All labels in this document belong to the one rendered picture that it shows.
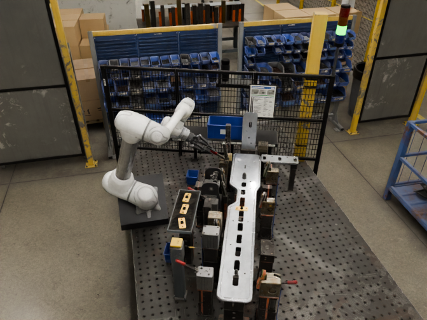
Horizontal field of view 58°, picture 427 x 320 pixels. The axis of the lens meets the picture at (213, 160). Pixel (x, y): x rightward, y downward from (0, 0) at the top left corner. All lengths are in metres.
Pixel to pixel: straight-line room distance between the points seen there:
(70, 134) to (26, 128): 0.46
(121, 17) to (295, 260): 7.36
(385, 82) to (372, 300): 3.49
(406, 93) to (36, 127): 4.69
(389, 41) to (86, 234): 4.09
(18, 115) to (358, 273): 3.67
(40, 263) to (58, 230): 0.42
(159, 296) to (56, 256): 1.60
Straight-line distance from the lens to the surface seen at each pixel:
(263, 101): 3.27
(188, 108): 2.74
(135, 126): 2.25
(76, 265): 3.77
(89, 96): 5.46
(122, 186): 2.67
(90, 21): 6.97
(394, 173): 4.37
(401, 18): 5.30
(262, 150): 3.14
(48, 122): 4.68
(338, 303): 2.58
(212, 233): 2.27
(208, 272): 2.15
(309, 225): 2.99
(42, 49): 4.34
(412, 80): 5.83
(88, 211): 4.27
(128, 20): 9.17
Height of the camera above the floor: 2.72
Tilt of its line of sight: 35 degrees down
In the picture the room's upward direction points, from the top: straight up
